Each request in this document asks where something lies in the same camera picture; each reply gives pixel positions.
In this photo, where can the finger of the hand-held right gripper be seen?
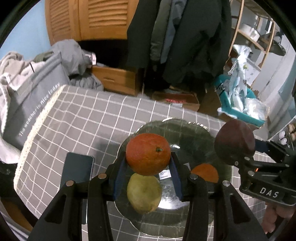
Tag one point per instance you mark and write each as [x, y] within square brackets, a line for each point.
[261, 145]
[259, 165]

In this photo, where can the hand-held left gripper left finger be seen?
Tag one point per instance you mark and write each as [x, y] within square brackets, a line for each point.
[119, 183]

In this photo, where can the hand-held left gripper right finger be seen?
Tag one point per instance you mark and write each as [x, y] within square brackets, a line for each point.
[177, 183]

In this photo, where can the yellow-green lemon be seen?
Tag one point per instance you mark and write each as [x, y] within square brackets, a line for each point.
[143, 194]

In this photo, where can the dark red fruit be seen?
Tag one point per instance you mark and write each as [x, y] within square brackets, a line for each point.
[233, 141]

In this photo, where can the large orange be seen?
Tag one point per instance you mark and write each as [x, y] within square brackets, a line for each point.
[205, 173]
[148, 154]

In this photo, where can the green glass plate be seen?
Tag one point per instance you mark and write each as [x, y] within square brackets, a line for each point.
[185, 139]

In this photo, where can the person's right hand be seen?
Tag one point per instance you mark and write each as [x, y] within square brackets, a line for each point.
[272, 215]

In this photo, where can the clear plastic bag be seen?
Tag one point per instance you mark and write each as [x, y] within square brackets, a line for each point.
[254, 107]

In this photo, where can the dark smartphone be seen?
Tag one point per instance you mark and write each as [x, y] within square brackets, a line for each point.
[77, 166]

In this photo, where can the teal plastic basket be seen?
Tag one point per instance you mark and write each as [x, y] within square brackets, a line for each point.
[231, 112]

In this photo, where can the grey checked tablecloth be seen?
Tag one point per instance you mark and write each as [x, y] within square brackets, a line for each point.
[92, 120]

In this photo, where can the white patterned box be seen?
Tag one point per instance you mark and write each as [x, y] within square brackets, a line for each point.
[253, 71]

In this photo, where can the cardboard box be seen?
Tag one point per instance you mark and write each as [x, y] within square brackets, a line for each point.
[182, 98]

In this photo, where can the grey hanging bag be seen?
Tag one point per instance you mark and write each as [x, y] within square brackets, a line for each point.
[279, 45]

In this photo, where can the wooden drawer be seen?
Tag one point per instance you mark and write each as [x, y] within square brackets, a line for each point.
[115, 78]

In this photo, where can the large white plastic bin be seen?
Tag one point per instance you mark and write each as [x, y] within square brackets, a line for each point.
[248, 30]

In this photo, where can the black hanging coat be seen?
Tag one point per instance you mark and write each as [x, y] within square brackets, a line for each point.
[198, 46]

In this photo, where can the wooden shelf rack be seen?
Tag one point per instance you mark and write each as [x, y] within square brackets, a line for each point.
[235, 30]

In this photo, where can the grey fabric storage bag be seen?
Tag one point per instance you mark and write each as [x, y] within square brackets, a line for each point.
[34, 97]

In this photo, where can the grey crumpled jacket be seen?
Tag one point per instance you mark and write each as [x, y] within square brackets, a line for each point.
[69, 55]

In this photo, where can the white crumpled blanket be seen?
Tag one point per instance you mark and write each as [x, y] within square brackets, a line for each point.
[7, 92]

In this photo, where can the olive garment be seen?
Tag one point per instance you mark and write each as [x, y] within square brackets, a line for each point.
[44, 56]

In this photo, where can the grey hanging jacket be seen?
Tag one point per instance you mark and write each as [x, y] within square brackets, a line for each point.
[171, 27]

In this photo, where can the wooden louvered wardrobe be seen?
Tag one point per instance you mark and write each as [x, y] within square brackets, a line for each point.
[104, 20]

